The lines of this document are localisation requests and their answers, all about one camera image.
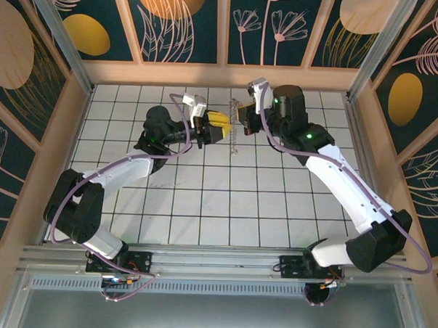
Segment grey metal sheet panel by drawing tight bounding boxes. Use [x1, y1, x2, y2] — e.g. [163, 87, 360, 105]
[0, 270, 432, 328]

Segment aluminium side rail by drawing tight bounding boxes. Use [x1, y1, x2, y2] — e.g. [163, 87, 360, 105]
[338, 98, 414, 258]

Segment aluminium corner post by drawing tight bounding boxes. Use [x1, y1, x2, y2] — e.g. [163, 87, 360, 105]
[346, 0, 427, 105]
[18, 0, 100, 96]

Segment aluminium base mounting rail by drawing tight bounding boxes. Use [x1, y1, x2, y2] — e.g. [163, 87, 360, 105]
[16, 240, 418, 290]

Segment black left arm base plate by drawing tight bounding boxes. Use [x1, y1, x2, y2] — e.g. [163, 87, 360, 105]
[85, 247, 154, 277]

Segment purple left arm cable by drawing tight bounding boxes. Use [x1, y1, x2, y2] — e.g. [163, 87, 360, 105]
[45, 87, 195, 305]

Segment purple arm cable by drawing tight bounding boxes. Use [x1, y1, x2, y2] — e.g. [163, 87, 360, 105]
[247, 83, 438, 313]
[45, 87, 195, 305]

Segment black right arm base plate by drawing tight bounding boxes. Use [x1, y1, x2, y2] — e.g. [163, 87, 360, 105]
[277, 253, 346, 284]

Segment grey slotted cable duct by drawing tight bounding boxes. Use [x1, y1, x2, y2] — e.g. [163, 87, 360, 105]
[28, 274, 309, 302]

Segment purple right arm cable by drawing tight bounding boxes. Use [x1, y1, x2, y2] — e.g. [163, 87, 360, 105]
[247, 83, 438, 313]

